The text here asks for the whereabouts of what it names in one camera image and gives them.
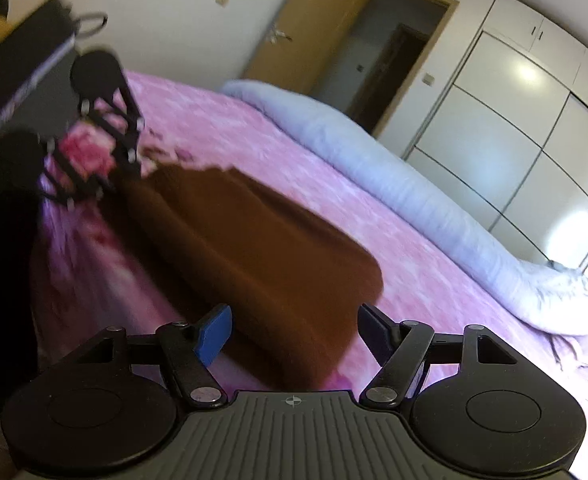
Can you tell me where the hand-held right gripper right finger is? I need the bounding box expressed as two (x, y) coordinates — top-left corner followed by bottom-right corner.
(357, 304), (520, 409)

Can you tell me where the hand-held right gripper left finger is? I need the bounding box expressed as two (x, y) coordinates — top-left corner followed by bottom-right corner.
(66, 304), (234, 409)

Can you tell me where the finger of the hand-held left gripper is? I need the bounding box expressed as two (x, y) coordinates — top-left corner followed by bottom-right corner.
(40, 139), (107, 209)
(78, 82), (147, 176)

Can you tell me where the brown knit cardigan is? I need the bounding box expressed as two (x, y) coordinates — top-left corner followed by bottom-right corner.
(101, 164), (385, 392)

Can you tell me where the lavender striped duvet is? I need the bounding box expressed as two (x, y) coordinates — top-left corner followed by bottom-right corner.
(221, 79), (588, 337)

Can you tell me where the pink floral blanket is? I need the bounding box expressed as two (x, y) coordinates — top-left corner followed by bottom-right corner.
(28, 70), (588, 476)

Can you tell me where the wooden door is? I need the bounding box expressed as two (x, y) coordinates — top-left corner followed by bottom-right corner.
(243, 0), (377, 95)

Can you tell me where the white wardrobe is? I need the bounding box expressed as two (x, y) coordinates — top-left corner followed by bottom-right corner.
(374, 0), (588, 272)

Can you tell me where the grey cable loop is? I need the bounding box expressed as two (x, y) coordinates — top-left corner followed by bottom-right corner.
(75, 12), (109, 37)

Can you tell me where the wooden door frame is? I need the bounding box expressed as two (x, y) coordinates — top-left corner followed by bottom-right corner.
(371, 0), (461, 137)

